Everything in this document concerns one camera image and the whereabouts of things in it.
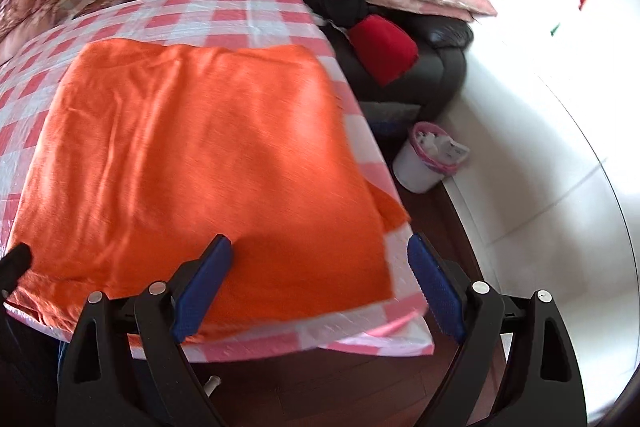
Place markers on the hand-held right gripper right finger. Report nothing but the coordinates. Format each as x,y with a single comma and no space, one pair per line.
436,287

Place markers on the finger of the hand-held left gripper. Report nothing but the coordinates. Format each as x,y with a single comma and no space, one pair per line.
16,259

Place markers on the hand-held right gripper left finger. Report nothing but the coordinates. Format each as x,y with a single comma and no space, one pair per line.
200,289

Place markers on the orange pants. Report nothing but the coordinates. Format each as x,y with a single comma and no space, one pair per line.
200,147

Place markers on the person's blue trousers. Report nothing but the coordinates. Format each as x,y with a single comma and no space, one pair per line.
61,359

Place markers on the white trash bin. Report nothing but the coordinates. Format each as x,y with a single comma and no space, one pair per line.
415,169

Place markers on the pink bin liner bag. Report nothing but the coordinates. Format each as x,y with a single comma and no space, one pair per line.
425,154

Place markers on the white paper waste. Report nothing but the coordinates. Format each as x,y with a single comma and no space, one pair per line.
442,144

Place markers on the black leather sofa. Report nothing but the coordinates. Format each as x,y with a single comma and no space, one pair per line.
445,62

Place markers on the red cushion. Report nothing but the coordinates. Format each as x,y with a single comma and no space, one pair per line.
385,49

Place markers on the pink white checked tablecloth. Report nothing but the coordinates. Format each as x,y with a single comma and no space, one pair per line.
240,14

